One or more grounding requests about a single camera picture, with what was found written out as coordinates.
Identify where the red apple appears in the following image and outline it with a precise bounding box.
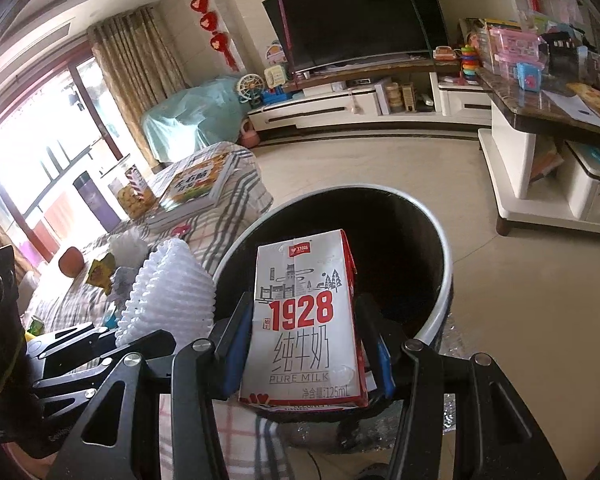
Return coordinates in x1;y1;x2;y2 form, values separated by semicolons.
59;246;85;277

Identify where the yellow patterned tray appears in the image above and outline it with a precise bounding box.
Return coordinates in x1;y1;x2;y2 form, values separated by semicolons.
567;82;600;121

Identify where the white paper sheet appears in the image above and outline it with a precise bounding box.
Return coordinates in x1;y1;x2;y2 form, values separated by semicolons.
545;92;600;131

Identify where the black box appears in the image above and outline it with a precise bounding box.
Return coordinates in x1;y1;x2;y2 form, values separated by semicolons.
542;32;588;73

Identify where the white table with marble top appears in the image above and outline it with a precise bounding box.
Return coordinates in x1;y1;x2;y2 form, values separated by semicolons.
477;67;600;236

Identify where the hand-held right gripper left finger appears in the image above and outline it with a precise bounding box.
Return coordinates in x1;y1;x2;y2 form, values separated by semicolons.
45;292;255;480

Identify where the clear cookie jar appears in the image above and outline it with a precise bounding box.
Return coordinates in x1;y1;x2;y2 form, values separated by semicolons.
107;162;157;221

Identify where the black bin with white rim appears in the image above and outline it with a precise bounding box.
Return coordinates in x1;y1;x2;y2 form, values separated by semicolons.
212;184;453;433

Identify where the flat orange snack box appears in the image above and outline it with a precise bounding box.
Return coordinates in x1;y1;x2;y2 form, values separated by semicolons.
145;152;248;226

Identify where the toy ferris wheel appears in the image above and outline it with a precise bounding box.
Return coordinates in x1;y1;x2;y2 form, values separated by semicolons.
237;74;263;106

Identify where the beige curtain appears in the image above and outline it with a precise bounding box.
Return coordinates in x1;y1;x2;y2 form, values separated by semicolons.
87;5;188;168

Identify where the teal covered furniture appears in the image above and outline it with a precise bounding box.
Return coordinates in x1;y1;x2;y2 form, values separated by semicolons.
141;76;263;161

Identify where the white television cabinet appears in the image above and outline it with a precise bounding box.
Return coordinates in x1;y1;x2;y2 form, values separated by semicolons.
245;57;496;143

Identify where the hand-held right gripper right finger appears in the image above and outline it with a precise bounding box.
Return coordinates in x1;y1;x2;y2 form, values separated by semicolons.
354;292;568;480

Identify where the crumpled white tissue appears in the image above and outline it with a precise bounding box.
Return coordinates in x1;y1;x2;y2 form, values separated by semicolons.
107;232;151;268

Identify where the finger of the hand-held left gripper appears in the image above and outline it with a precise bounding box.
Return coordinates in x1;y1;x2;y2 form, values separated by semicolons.
27;322;111;361
32;329;177;413

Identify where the blue and pink toy cup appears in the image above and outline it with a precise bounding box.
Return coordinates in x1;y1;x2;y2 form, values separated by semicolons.
517;62;541;92

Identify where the white and red milk carton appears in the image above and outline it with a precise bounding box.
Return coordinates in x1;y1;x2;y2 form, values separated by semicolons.
239;229;370;411

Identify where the black television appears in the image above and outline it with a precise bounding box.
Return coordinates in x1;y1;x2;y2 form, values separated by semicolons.
261;0;451;73

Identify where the white foam fruit net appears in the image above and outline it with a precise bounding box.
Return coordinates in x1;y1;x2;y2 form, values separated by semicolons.
115;239;217;348

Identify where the pink toy kettle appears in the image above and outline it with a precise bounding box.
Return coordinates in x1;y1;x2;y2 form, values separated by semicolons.
239;117;261;148

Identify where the sliding glass door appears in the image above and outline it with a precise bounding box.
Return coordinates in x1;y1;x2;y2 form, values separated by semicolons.
0;40;131;241

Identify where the pink plastic box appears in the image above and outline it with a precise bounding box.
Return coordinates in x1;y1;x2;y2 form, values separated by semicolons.
490;27;543;73

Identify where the yellow green snack packet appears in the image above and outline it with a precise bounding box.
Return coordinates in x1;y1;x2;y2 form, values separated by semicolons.
87;252;117;295

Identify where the purple water bottle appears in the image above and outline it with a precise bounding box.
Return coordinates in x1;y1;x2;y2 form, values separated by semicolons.
72;170;123;233

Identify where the rainbow stacking ring toy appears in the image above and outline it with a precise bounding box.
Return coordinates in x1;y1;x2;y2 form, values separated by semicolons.
460;44;482;77

